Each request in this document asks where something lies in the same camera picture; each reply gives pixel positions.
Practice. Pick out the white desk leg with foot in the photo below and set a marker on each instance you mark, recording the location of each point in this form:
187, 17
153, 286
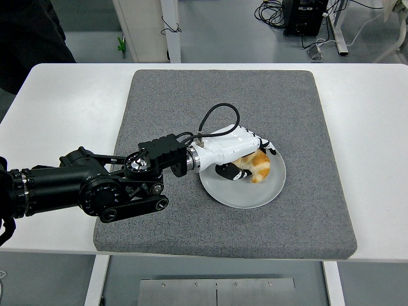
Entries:
339, 35

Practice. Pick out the light grey round plate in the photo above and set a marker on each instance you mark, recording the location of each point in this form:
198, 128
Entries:
242, 194

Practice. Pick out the golden croissant bread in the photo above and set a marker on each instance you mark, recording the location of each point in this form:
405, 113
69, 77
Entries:
261, 167

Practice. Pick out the grey floor pedal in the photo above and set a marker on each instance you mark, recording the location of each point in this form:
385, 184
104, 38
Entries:
315, 52

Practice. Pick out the black computer box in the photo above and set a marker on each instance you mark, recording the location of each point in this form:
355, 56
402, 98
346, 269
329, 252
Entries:
303, 19

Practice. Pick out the small green object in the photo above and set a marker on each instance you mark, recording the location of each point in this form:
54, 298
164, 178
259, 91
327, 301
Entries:
121, 46

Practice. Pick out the curved white chair leg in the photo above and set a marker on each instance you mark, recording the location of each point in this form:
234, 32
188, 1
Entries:
400, 35

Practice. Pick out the white cabinet panel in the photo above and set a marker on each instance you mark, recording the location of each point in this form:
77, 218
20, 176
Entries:
143, 19

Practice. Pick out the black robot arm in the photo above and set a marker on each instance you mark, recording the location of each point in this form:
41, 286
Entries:
63, 185

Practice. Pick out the white table leg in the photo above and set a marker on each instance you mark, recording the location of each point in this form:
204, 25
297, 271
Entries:
95, 283
334, 287

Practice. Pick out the white desk post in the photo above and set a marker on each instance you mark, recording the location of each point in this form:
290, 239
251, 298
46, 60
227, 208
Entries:
172, 44

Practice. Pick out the grey metal plate with screws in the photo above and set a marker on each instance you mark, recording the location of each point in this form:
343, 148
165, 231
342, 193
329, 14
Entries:
191, 293

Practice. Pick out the grey felt mat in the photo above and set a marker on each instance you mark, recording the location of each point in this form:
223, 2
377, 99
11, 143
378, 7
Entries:
178, 229

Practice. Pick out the person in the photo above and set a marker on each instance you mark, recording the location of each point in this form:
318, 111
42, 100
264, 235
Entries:
25, 38

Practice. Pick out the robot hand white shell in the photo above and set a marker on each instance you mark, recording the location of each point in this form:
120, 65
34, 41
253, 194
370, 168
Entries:
226, 146

